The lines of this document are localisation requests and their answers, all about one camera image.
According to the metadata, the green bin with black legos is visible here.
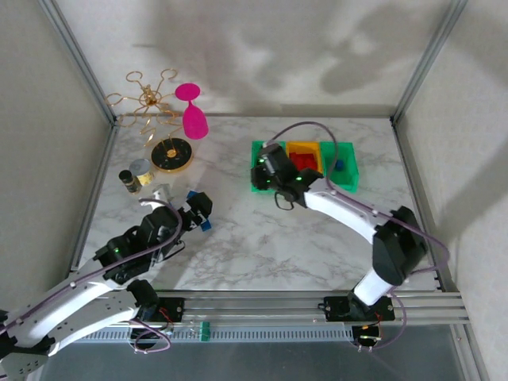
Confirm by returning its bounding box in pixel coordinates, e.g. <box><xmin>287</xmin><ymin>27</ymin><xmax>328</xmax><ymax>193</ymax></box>
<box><xmin>251</xmin><ymin>140</ymin><xmax>287</xmax><ymax>193</ymax></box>

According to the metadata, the yellow plastic bin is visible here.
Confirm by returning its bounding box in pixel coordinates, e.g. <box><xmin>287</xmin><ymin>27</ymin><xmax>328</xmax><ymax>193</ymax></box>
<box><xmin>285</xmin><ymin>140</ymin><xmax>323</xmax><ymax>176</ymax></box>

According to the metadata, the small dark spice bottle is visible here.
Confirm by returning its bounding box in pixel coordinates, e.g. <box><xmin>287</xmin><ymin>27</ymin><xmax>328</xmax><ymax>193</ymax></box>
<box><xmin>118</xmin><ymin>169</ymin><xmax>142</xmax><ymax>195</ymax></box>

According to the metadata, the silver tin can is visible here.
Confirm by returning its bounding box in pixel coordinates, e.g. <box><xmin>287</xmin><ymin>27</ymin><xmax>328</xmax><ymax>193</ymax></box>
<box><xmin>129</xmin><ymin>158</ymin><xmax>156</xmax><ymax>187</ymax></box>

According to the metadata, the pink wine glass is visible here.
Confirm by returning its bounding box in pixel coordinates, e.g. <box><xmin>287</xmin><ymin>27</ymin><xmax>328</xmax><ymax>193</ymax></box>
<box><xmin>174</xmin><ymin>82</ymin><xmax>210</xmax><ymax>140</ymax></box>

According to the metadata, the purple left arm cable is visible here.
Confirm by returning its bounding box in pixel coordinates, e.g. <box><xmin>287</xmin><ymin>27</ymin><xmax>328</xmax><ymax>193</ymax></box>
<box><xmin>0</xmin><ymin>197</ymin><xmax>184</xmax><ymax>354</ymax></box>

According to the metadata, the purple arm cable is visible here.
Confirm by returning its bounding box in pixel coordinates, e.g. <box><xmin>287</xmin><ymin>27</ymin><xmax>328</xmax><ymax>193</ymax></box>
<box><xmin>0</xmin><ymin>197</ymin><xmax>184</xmax><ymax>354</ymax></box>
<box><xmin>264</xmin><ymin>121</ymin><xmax>452</xmax><ymax>352</ymax></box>

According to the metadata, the gold wire glass rack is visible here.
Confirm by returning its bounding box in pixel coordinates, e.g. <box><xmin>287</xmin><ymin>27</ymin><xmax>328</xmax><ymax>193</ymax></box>
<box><xmin>106</xmin><ymin>69</ymin><xmax>195</xmax><ymax>174</ymax></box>

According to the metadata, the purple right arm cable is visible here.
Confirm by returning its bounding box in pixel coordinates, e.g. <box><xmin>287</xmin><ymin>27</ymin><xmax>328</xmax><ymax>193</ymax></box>
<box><xmin>264</xmin><ymin>121</ymin><xmax>452</xmax><ymax>352</ymax></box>

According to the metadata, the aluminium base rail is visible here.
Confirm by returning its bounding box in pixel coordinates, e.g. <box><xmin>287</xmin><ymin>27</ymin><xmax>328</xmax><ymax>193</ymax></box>
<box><xmin>70</xmin><ymin>291</ymin><xmax>466</xmax><ymax>331</ymax></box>

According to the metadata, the grey slotted cable duct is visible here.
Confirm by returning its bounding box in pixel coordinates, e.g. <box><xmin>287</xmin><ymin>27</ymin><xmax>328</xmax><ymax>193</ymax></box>
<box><xmin>63</xmin><ymin>327</ymin><xmax>355</xmax><ymax>343</ymax></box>

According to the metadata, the aluminium frame post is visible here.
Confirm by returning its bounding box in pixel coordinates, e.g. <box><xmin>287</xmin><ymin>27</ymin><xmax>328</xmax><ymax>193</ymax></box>
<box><xmin>38</xmin><ymin>0</ymin><xmax>118</xmax><ymax>125</ymax></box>
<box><xmin>391</xmin><ymin>0</ymin><xmax>470</xmax><ymax>125</ymax></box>

